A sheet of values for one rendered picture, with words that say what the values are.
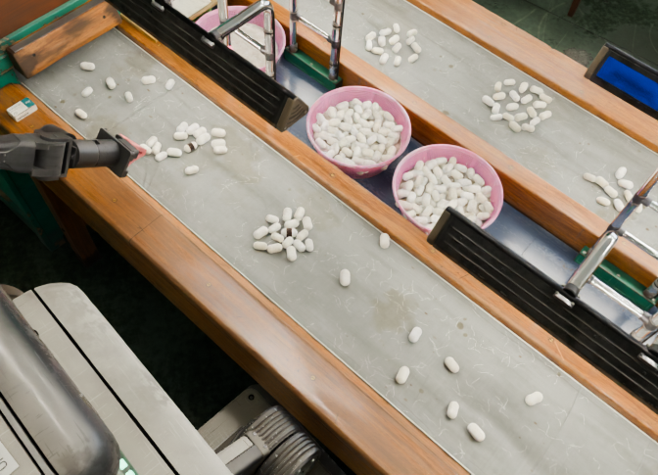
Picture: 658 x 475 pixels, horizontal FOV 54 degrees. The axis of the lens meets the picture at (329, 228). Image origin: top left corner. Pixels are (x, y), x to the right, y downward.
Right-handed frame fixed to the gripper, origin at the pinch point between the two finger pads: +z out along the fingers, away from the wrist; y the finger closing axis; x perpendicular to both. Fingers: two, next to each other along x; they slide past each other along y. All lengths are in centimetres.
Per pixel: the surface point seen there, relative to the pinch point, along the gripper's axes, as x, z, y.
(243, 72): -29.2, -2.6, -17.3
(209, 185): 3.3, 14.1, -10.4
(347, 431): 16, -3, -73
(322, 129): -17.0, 39.4, -17.7
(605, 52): -65, 41, -66
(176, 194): 7.7, 8.7, -6.8
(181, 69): -11.7, 27.0, 21.0
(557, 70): -57, 83, -51
